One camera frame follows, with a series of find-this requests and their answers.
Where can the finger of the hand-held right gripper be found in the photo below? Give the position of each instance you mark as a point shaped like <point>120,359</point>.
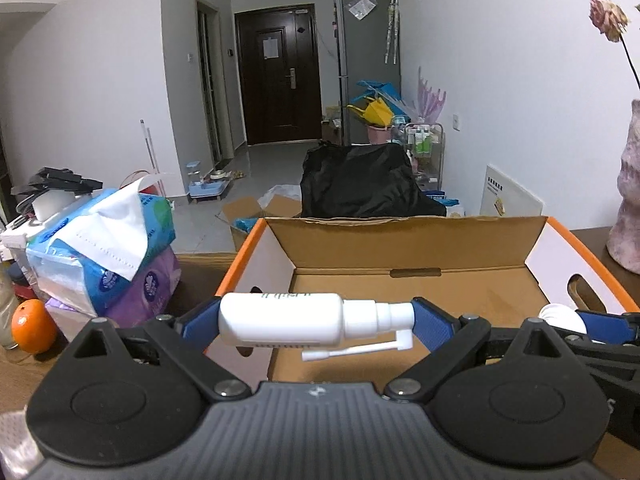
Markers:
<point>600,351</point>
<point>607,327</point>

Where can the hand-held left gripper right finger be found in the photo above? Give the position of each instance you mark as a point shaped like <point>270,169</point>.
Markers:
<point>434,326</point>

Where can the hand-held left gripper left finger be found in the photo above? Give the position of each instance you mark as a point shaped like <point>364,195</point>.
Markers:
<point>201,324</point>

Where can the white round lid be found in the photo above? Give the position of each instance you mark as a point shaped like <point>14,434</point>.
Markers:
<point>562,317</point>

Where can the orange cardboard box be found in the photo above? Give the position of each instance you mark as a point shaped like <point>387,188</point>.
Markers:
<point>400,285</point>

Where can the white spray bottle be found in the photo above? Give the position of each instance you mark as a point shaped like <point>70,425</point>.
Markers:
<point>280,319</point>

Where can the purple tissue pack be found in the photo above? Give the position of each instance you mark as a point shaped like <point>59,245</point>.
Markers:
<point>145,287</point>

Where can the small brown cardboard box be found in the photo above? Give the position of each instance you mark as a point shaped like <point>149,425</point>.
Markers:
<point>240,217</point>

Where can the blue packet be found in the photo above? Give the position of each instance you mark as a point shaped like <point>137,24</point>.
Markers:
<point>440,204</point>

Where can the pink stone vase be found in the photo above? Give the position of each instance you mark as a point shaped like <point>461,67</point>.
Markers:
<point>627,200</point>

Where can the blue tissue pack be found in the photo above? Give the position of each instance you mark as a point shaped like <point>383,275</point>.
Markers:
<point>95,250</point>

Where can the blue pet feeder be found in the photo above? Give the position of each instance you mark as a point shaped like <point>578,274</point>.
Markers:
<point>205,182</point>

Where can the white plastic bag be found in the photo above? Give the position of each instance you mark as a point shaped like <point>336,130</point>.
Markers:
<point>280,200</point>

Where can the white flat carton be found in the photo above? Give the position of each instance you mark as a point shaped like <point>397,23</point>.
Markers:
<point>510,195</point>

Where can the black bag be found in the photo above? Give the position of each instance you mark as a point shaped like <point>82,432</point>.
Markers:
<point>360,180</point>

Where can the orange fruit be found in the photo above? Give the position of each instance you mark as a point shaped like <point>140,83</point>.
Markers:
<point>34,327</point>

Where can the metal trolley with bottles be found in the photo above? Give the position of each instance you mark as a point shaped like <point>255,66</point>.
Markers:
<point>425,147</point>

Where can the white mop stick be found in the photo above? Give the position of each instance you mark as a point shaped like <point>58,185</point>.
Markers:
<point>150,152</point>

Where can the white jar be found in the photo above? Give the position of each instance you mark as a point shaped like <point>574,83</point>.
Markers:
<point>52,205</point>

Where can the clear glass bottle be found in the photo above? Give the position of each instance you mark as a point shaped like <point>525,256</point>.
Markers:
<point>6,310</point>

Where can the pink bucket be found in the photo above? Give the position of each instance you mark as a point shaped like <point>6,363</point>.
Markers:
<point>380,134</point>

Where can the black folded stand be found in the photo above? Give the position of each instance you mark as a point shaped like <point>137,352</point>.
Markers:
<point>55,180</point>

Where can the yellow watering can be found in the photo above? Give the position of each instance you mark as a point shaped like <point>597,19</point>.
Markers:
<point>372,112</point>

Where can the purple coral-shaped decoration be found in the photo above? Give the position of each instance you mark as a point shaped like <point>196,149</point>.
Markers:
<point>431,97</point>

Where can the blue plastic rack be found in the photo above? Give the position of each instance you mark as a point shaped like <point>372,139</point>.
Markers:
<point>380,89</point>

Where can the dark brown entrance door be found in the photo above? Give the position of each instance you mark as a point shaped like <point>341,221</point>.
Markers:
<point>277,75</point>

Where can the grey refrigerator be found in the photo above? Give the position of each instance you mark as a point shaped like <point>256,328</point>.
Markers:
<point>367,60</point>

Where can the folded umbrella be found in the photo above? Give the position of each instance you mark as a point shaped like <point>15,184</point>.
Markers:
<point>392,25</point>

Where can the dried rose bouquet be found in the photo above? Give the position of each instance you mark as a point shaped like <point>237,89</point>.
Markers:
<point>607,17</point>

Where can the white wall socket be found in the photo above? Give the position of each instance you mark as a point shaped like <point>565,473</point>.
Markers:
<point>456,121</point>

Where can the grey interior door frame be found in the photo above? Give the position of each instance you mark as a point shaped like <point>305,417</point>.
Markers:
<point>207,75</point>

